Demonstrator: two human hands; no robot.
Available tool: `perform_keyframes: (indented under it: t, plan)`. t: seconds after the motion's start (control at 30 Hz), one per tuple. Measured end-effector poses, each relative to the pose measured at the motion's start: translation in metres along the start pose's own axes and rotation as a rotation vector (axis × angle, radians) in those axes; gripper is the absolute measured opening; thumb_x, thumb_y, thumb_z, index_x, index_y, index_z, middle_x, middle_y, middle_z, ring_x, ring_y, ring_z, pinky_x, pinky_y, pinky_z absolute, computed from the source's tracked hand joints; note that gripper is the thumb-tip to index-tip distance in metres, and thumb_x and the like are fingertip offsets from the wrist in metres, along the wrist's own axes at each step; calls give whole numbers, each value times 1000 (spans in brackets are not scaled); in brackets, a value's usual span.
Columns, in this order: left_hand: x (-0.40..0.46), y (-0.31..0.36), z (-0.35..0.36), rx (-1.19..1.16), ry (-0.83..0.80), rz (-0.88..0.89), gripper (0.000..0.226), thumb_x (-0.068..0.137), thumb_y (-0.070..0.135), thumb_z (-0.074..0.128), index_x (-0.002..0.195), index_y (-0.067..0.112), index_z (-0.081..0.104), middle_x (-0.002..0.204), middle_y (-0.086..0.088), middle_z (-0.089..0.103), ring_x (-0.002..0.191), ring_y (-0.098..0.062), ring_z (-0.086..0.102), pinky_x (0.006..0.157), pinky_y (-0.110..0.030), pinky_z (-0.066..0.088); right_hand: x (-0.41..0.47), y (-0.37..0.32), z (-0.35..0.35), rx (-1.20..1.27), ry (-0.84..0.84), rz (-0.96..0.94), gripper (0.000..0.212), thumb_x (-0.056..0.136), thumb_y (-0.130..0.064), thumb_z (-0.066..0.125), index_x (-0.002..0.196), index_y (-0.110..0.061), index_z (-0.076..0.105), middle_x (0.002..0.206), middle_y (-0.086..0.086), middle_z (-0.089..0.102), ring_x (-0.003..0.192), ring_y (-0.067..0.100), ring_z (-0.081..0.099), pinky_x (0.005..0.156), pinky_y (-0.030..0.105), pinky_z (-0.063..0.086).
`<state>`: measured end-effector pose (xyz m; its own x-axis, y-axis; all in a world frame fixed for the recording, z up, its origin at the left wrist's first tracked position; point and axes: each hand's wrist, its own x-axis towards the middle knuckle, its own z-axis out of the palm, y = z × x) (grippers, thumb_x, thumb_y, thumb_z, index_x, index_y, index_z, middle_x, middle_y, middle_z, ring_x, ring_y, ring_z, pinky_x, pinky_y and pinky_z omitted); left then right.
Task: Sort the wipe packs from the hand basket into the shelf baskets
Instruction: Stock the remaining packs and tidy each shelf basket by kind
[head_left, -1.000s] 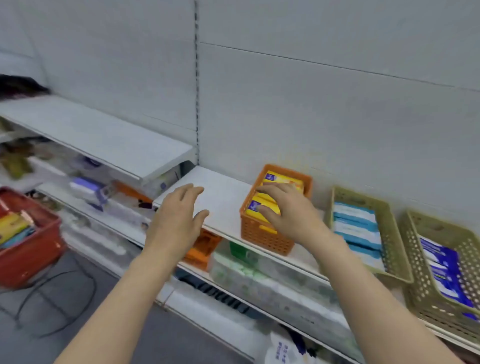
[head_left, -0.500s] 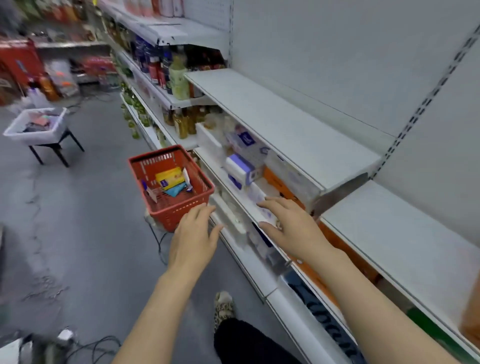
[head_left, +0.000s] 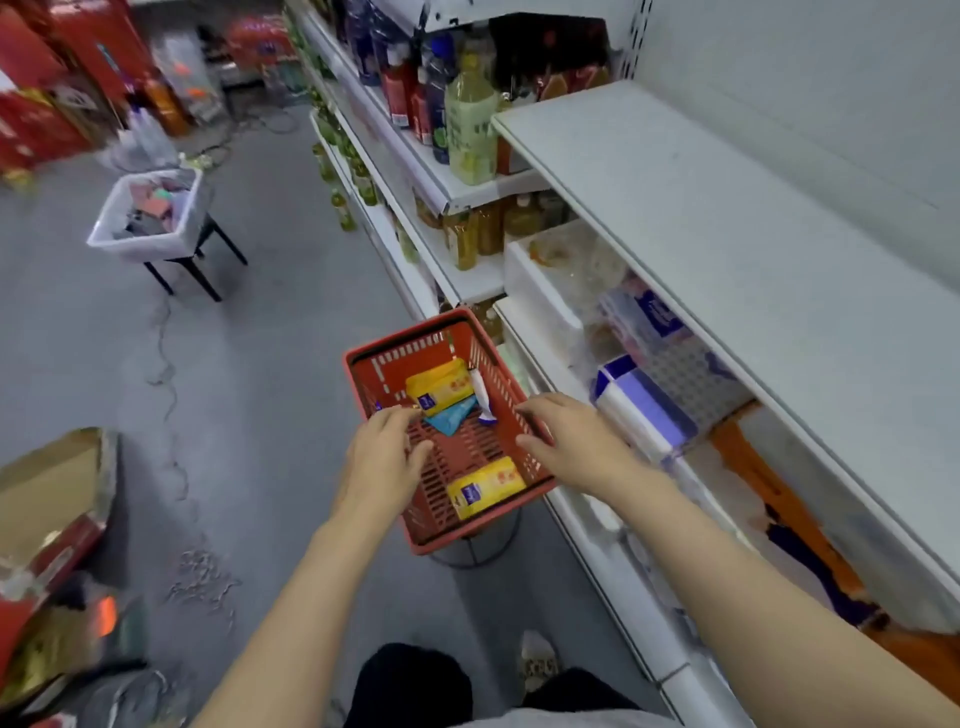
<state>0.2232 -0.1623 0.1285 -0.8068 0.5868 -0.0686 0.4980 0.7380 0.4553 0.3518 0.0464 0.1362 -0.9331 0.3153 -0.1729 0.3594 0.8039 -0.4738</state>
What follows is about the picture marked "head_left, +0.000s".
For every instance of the leopard print shoe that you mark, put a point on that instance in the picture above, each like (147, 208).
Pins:
(540, 660)

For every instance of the black trousers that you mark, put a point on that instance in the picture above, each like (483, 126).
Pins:
(405, 690)

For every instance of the purple and white tissue pack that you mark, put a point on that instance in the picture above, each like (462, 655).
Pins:
(645, 416)

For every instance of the row of yellow oil bottles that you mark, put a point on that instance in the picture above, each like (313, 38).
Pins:
(461, 240)

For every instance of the yellow tissue pack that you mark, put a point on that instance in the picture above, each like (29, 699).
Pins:
(439, 386)
(484, 487)

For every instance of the black stool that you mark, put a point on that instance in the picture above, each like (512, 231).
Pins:
(199, 277)

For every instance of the person's right forearm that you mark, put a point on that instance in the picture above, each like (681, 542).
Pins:
(772, 615)

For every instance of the white shirt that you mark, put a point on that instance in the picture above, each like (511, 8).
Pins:
(585, 720)

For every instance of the pile of colourful packets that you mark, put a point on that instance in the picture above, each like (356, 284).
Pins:
(150, 210)

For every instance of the white wrapped paper pack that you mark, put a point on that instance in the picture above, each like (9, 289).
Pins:
(855, 525)

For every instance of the brown cardboard box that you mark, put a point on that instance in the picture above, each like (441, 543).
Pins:
(45, 487)

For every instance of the orange white paper roll pack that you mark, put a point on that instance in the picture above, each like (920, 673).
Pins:
(765, 487)

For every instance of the white plastic bin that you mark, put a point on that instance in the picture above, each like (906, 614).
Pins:
(142, 251)

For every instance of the white purple dotted tissue pack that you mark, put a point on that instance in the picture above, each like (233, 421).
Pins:
(697, 382)

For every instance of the light blue wipes pack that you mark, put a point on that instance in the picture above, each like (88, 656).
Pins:
(450, 418)

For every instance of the pink tissue pack blue label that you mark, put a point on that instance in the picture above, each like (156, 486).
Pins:
(645, 315)

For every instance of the person's right hand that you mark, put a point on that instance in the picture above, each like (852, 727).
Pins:
(592, 450)

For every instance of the heap of assorted goods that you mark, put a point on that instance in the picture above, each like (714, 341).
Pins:
(52, 645)

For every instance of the person's left forearm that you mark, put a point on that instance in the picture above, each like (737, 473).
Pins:
(300, 637)

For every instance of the red plastic shopping basket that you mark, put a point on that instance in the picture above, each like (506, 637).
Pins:
(457, 450)

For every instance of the large white paper roll pack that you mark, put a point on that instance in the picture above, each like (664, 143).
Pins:
(540, 300)

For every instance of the person's left hand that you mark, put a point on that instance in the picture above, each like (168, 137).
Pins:
(379, 480)

